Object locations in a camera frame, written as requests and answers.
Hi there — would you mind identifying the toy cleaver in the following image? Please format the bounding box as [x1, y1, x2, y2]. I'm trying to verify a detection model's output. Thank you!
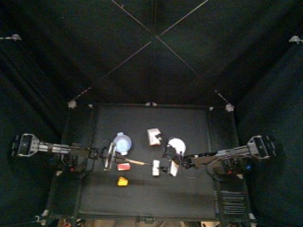
[124, 159, 163, 170]

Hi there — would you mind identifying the white box red lid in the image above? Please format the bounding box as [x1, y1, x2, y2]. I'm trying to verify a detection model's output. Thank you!
[116, 162, 131, 172]

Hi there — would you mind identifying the grey toy pot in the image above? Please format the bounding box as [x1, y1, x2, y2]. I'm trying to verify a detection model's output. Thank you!
[112, 131, 133, 156]

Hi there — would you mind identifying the yellow toy bell pepper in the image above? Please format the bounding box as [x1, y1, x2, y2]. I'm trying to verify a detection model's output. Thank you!
[116, 176, 131, 187]

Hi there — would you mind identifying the white wooden knife block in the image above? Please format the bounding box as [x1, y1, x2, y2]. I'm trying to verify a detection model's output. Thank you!
[147, 127, 163, 146]

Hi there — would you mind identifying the white text label sticker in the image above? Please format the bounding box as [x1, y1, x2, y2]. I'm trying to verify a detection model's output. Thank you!
[217, 189, 248, 217]

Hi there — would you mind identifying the white toy pot black handle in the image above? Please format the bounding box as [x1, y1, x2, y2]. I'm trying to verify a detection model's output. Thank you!
[167, 137, 187, 155]

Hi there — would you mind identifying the diagonal brace wire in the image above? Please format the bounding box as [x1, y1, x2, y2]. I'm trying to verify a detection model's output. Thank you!
[109, 0, 229, 106]
[70, 0, 211, 104]

